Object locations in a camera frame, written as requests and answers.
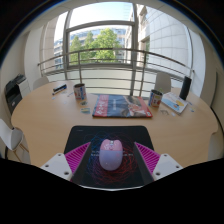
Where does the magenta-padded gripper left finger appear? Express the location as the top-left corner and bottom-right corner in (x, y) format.
(40, 141), (98, 187)

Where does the printed can with small plant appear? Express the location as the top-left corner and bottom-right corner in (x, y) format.
(148, 89), (164, 108)

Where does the black tumbler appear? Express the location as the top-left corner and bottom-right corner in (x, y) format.
(179, 75), (193, 101)

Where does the white chair with wooden legs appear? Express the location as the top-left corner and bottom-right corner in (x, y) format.
(0, 118), (29, 164)

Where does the black mouse pad, red-blue print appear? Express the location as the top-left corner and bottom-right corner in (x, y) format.
(63, 125), (155, 189)

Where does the red cover magazine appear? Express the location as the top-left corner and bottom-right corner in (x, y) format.
(91, 94), (153, 119)

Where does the pink and lilac computer mouse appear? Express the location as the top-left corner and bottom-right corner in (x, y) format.
(98, 138), (124, 172)

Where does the metal balcony railing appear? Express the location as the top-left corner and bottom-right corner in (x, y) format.
(37, 48), (195, 98)

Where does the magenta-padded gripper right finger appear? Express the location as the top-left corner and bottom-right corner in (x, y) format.
(133, 141), (184, 187)

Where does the black and white printer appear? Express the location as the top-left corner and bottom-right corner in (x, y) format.
(4, 73), (31, 116)

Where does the light blue cover book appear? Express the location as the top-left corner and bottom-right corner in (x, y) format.
(160, 92), (189, 116)

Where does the printed mug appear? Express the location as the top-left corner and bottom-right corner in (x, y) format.
(73, 83), (88, 101)

